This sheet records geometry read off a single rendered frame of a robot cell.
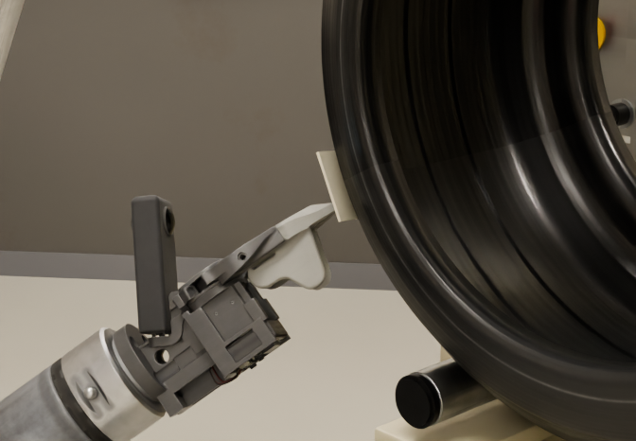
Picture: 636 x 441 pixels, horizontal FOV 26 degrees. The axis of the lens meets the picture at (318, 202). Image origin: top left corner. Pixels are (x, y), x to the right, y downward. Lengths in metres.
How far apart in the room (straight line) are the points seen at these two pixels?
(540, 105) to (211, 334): 0.40
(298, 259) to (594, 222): 0.31
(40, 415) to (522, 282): 0.42
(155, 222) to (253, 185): 2.97
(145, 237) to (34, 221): 3.17
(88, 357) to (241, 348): 0.13
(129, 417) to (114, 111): 3.05
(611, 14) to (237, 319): 0.91
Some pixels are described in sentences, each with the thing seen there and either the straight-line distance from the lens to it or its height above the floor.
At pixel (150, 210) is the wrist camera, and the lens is 1.14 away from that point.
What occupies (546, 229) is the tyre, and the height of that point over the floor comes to 0.99.
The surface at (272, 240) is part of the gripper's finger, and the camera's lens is 1.11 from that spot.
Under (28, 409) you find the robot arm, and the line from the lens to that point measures 1.15.
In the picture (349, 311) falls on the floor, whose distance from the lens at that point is 3.97.
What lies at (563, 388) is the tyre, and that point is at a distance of 1.00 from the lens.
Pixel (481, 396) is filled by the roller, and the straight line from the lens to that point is 1.14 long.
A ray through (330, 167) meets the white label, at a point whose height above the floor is 1.07.
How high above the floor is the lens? 1.34
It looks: 15 degrees down
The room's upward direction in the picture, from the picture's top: straight up
